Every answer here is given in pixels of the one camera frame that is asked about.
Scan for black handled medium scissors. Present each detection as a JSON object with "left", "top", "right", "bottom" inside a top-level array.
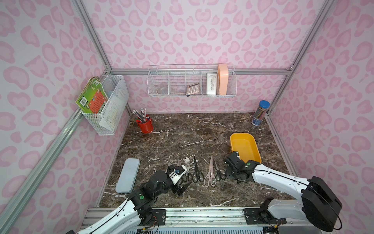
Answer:
[{"left": 213, "top": 160, "right": 227, "bottom": 181}]

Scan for white mesh wall basket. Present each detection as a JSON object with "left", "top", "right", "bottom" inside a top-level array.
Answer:
[{"left": 82, "top": 75, "right": 130, "bottom": 136}]

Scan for yellow plastic storage box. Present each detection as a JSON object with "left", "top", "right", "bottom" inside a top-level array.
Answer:
[{"left": 230, "top": 133, "right": 262, "bottom": 164}]

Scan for blue lid pencil tube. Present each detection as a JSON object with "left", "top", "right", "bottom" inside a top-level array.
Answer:
[{"left": 251, "top": 100, "right": 270, "bottom": 126}]

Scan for pink case on shelf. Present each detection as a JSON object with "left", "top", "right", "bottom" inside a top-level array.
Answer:
[{"left": 218, "top": 63, "right": 229, "bottom": 96}]

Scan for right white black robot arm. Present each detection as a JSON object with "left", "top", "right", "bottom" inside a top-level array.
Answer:
[{"left": 224, "top": 152, "right": 342, "bottom": 232}]

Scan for green red booklet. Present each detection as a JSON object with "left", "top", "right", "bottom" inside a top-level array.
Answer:
[{"left": 76, "top": 77, "right": 109, "bottom": 114}]

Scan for all black scissors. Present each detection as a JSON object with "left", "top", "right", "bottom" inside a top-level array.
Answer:
[{"left": 192, "top": 157, "right": 204, "bottom": 183}]

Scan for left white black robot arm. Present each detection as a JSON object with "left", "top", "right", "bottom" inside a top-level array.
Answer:
[{"left": 78, "top": 166, "right": 187, "bottom": 234}]

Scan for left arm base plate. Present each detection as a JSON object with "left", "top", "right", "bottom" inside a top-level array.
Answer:
[{"left": 139, "top": 208, "right": 167, "bottom": 226}]

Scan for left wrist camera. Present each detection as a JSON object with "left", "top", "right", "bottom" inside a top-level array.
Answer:
[{"left": 166, "top": 165, "right": 187, "bottom": 185}]

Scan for white paper in basket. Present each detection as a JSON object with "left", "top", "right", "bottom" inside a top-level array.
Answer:
[{"left": 99, "top": 95, "right": 126, "bottom": 132}]

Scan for white wire wall shelf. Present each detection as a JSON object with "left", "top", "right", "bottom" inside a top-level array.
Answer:
[{"left": 147, "top": 64, "right": 237, "bottom": 98}]

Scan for light blue pencil case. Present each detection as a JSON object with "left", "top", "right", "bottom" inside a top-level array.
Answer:
[{"left": 116, "top": 159, "right": 140, "bottom": 194}]

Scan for tape roll on shelf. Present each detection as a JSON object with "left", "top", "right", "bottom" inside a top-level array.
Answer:
[{"left": 156, "top": 84, "right": 168, "bottom": 95}]

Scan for small black handled scissors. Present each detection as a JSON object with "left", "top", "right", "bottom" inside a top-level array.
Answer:
[{"left": 182, "top": 165, "right": 192, "bottom": 182}]

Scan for black handled steel scissors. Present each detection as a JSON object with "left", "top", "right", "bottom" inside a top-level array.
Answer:
[{"left": 177, "top": 160, "right": 182, "bottom": 170}]

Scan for pink kitchen scissors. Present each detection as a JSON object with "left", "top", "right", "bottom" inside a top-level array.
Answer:
[{"left": 204, "top": 156, "right": 217, "bottom": 187}]

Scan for pens in red cup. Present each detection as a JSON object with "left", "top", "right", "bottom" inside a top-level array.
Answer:
[{"left": 132, "top": 108, "right": 148, "bottom": 123}]

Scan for white floral case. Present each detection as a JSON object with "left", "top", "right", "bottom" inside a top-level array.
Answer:
[{"left": 206, "top": 73, "right": 218, "bottom": 95}]

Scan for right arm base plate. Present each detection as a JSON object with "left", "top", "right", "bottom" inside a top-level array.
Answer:
[{"left": 243, "top": 208, "right": 287, "bottom": 226}]

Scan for red pen cup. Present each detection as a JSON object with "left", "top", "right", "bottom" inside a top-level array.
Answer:
[{"left": 136, "top": 115, "right": 153, "bottom": 134}]

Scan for small calculator on shelf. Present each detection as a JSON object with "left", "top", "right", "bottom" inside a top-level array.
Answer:
[{"left": 187, "top": 83, "right": 201, "bottom": 96}]

